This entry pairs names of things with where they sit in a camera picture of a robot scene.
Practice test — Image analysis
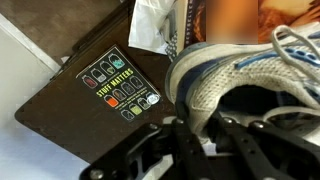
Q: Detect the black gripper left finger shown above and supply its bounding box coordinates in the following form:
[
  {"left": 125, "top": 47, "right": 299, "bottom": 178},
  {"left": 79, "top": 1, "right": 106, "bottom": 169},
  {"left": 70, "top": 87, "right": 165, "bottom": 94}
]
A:
[{"left": 79, "top": 118, "right": 214, "bottom": 180}]

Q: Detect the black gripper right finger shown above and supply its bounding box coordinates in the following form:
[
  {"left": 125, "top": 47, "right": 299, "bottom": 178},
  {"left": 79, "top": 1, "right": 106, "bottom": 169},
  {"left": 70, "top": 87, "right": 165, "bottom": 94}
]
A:
[{"left": 208, "top": 114, "right": 320, "bottom": 180}]

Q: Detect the dotted blue white tissue box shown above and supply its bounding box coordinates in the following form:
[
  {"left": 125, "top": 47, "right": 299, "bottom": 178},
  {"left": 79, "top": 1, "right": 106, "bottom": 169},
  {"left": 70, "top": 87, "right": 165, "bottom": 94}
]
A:
[{"left": 164, "top": 8, "right": 180, "bottom": 63}]

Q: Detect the black Stuff Matters book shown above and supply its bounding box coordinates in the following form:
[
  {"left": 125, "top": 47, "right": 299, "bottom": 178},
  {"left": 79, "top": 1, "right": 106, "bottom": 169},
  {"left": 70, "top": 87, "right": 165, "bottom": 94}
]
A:
[{"left": 75, "top": 44, "right": 162, "bottom": 123}]

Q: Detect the dark brown wooden table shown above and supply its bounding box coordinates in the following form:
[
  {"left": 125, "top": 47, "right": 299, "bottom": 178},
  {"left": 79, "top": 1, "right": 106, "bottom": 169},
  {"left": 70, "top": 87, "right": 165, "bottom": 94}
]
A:
[{"left": 14, "top": 0, "right": 179, "bottom": 164}]

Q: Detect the white paper sheet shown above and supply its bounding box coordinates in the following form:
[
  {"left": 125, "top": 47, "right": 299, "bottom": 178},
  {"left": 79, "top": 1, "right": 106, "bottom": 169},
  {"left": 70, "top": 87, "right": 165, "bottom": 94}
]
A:
[{"left": 128, "top": 0, "right": 178, "bottom": 56}]

